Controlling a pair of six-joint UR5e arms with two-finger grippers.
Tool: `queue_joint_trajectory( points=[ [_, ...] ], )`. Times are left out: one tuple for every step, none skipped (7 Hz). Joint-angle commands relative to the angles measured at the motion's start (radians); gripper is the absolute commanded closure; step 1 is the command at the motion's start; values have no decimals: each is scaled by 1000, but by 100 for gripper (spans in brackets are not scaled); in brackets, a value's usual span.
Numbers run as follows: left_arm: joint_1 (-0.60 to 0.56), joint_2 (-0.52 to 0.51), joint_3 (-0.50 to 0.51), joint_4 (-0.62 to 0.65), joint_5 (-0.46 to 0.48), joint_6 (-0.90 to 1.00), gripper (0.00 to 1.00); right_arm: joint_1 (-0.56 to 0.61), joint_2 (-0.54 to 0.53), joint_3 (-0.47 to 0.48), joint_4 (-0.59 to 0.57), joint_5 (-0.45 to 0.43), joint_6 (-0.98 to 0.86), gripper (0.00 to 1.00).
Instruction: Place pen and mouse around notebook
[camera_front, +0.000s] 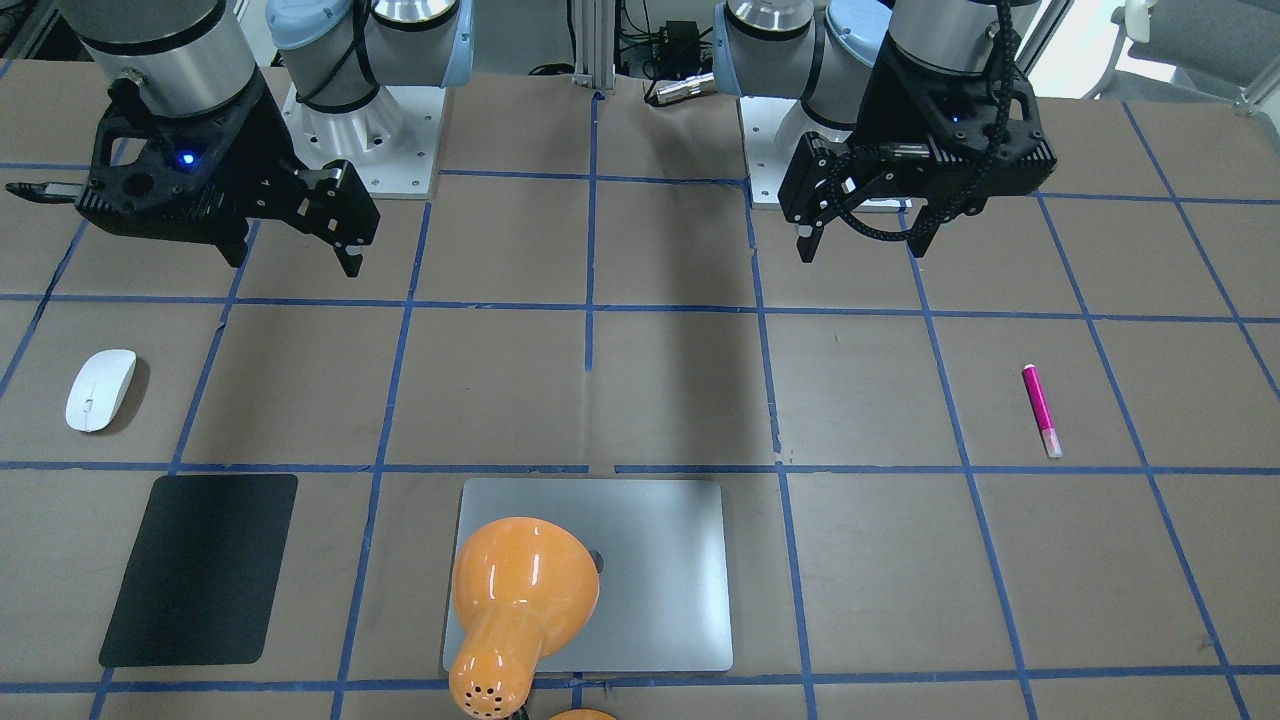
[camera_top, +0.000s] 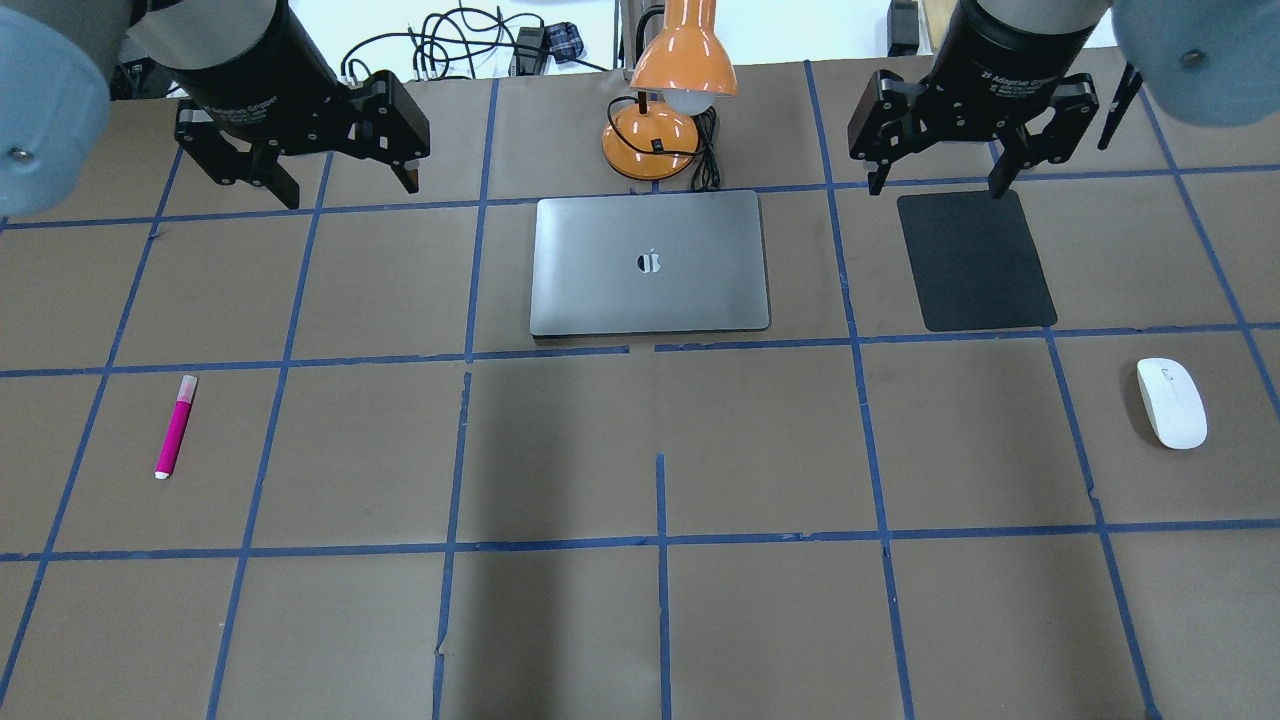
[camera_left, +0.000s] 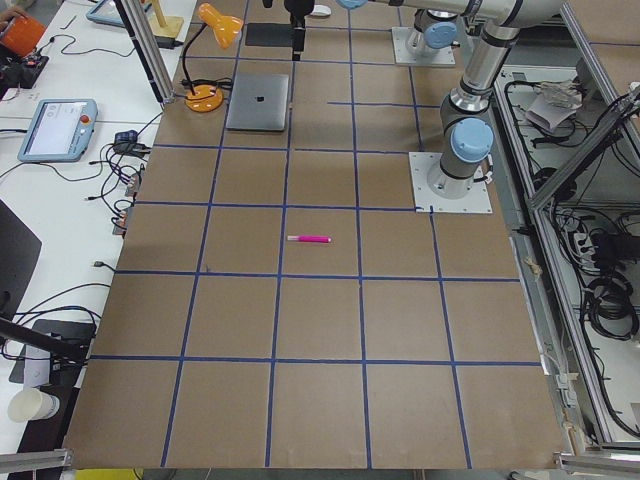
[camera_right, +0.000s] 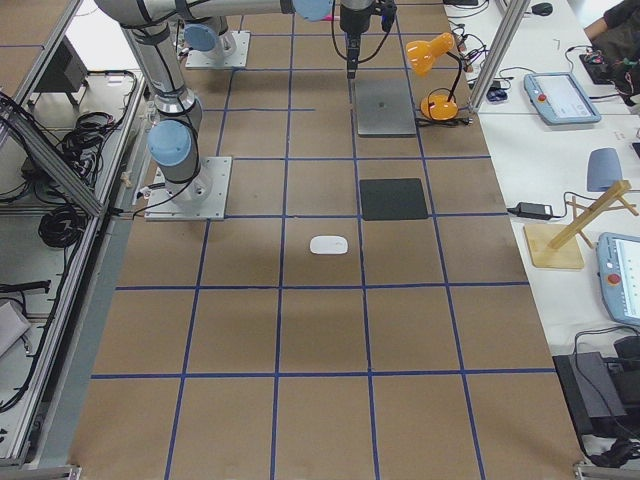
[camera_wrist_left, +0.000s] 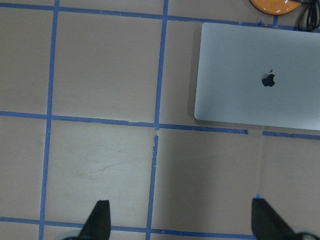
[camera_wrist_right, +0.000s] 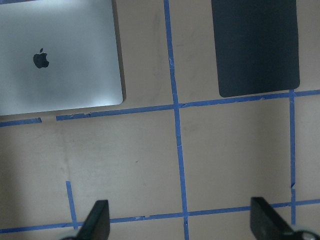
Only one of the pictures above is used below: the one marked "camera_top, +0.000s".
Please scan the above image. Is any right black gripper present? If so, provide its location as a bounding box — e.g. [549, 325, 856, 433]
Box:
[847, 1, 1100, 199]

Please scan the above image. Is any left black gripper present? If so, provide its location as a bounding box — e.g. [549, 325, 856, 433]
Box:
[150, 1, 431, 210]

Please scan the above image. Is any pink highlighter pen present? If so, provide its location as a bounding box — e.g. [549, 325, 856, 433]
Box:
[154, 375, 198, 480]

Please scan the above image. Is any white computer mouse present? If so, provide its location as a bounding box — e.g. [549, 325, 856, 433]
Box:
[1135, 357, 1208, 450]

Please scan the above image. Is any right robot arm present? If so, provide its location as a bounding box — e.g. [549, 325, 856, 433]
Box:
[847, 1, 1279, 197]

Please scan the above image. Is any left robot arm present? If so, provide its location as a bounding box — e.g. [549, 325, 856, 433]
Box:
[1, 1, 431, 217]

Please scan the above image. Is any black mousepad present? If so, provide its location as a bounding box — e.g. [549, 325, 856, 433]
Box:
[896, 190, 1059, 333]

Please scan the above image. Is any black power adapter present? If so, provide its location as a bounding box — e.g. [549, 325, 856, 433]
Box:
[508, 26, 549, 77]

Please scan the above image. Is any orange desk lamp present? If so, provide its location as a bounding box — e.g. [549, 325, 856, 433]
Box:
[602, 1, 739, 192]

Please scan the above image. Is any grey closed laptop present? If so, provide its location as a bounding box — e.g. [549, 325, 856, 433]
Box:
[527, 190, 772, 338]

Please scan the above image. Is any black lamp power cable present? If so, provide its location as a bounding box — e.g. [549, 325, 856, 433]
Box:
[605, 90, 723, 193]

